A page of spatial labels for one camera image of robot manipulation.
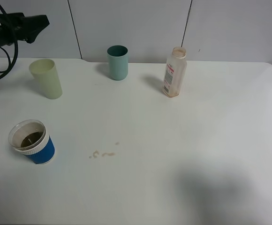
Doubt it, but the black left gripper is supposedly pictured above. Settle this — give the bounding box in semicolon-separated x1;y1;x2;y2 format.
0;13;50;47

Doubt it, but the light green plastic cup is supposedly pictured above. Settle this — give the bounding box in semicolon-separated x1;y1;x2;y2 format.
29;59;63;99

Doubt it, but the clear plastic beverage bottle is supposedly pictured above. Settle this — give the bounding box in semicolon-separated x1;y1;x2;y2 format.
162;47;187;98

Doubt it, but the teal plastic cup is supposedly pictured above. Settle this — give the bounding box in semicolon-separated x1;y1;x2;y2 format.
107;45;128;81

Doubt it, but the blue white ribbed cup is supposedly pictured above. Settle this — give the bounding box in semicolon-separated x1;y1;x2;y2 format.
8;120;55;164

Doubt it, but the black left camera cable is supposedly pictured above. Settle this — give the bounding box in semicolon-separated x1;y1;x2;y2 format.
0;0;19;84

